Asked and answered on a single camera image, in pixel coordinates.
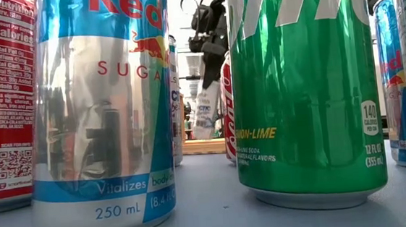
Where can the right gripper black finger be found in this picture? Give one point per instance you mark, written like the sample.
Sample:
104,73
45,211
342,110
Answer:
214,69

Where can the red Coca-Cola can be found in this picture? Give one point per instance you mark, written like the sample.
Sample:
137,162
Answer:
3,107
228,108

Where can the white Celsius Arctic Vibe can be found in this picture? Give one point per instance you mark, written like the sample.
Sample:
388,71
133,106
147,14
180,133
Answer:
206,113
174,94

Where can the green Sprite can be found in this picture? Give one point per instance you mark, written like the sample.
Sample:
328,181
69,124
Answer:
307,101

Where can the wooden slatted shelf rack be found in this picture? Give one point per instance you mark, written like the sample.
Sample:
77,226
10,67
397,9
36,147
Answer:
203,146

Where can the blue silver Red Bull can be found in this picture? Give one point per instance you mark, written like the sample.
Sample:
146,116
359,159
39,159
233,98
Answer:
99,136
392,77

